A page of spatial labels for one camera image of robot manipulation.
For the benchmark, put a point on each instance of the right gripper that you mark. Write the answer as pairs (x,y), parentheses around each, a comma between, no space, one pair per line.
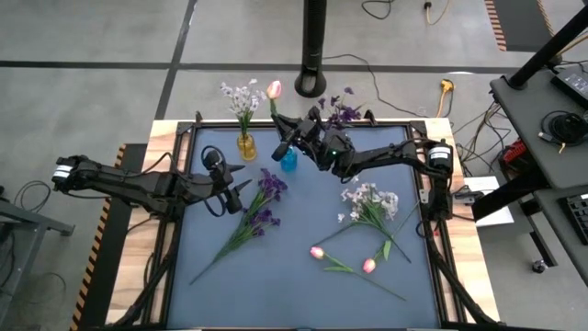
(310,133)

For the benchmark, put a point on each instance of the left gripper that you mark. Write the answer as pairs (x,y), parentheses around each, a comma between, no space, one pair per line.
(215,187)

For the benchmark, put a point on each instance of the blue glass vase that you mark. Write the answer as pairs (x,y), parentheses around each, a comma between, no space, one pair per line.
(289,164)

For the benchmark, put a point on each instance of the yellow glass vase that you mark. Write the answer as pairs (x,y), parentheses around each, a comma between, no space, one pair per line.
(247,149)

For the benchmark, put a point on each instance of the purple artificial flower bunch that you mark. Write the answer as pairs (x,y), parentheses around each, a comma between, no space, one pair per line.
(347,113)
(272,184)

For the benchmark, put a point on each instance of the white artificial flower bunch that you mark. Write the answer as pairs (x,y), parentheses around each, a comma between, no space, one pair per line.
(242,102)
(372,202)

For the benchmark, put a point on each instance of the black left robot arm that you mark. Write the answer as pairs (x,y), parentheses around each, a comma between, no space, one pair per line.
(119,181)

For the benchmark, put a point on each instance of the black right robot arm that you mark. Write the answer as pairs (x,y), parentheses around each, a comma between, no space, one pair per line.
(390,156)

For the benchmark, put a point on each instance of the black framed wooden table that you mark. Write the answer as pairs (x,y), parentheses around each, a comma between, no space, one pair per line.
(183,127)

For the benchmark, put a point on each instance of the blue table mat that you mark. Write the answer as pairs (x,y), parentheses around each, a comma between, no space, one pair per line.
(275,299)

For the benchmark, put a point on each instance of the black hazard-edged floor mat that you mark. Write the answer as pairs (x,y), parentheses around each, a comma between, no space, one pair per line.
(110,257)
(519,23)

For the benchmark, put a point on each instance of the yellow power plug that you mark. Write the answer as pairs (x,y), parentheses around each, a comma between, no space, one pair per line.
(446,85)

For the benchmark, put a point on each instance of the grey metal stand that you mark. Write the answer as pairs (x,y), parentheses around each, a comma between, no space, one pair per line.
(27,220)

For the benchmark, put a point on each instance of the white paper sheet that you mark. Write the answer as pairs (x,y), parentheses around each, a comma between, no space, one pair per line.
(494,216)

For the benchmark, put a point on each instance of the red box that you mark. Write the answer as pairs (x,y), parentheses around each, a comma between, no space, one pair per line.
(514,151)

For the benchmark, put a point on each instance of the grey side desk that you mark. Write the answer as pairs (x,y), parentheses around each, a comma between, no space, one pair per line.
(523,128)

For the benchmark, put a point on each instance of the black diagonal pole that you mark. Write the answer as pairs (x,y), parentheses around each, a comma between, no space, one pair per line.
(546,48)

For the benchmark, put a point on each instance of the black caster wheel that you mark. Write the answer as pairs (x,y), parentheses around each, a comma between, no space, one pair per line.
(539,266)

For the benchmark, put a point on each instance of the black flat device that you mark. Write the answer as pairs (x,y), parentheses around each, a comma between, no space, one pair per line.
(574,85)

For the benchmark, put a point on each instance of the black keyboard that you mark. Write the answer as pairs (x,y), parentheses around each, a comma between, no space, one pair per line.
(576,216)

